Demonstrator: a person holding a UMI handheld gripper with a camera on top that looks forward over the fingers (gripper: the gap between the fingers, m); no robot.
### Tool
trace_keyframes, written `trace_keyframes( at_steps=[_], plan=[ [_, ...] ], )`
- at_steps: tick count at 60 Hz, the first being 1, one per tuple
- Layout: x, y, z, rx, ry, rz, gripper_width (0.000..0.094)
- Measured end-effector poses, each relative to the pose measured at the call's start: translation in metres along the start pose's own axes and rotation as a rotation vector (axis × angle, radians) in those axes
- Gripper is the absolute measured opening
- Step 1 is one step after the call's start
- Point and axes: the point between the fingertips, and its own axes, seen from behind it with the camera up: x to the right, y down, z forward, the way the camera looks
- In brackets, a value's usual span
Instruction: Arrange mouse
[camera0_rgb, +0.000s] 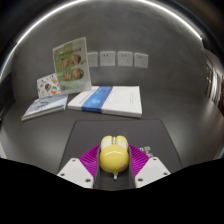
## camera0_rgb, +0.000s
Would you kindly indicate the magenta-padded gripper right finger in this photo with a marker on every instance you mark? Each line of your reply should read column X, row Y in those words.
column 150, row 170

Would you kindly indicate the row of white wall sockets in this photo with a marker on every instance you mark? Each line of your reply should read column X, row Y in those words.
column 125, row 58

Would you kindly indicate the yellow rabbit-shaped computer mouse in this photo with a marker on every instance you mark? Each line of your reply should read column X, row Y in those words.
column 114, row 156

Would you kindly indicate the white sticker-printed card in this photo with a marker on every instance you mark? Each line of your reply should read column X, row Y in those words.
column 48, row 86

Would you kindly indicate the black mouse pad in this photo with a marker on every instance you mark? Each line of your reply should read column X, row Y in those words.
column 116, row 128

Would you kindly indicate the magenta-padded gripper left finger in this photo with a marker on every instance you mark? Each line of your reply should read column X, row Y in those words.
column 78, row 170

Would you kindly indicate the white book with blue stripe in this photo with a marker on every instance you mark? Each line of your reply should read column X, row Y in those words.
column 110, row 100

